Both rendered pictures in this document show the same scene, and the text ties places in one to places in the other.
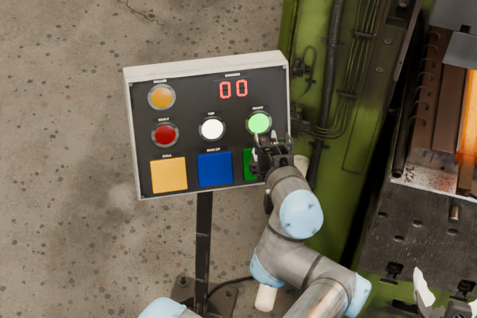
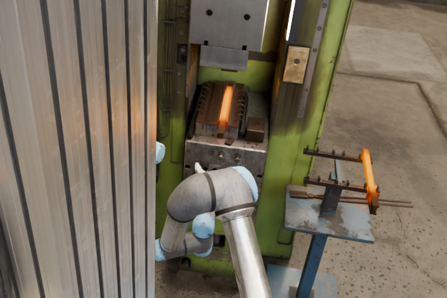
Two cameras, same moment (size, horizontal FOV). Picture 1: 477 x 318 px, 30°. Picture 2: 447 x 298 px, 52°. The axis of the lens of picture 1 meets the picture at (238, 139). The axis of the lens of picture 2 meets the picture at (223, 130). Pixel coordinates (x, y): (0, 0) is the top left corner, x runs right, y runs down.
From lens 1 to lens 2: 0.81 m
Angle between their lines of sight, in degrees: 22
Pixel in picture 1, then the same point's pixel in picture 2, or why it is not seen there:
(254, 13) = not seen: hidden behind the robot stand
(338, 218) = not seen: hidden behind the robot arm
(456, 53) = (205, 58)
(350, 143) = (172, 142)
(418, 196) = (202, 149)
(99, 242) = not seen: hidden behind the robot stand
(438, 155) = (209, 126)
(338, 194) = (171, 179)
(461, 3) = (201, 27)
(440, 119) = (209, 112)
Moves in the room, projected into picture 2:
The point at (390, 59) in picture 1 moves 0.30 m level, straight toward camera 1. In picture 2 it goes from (182, 85) to (165, 118)
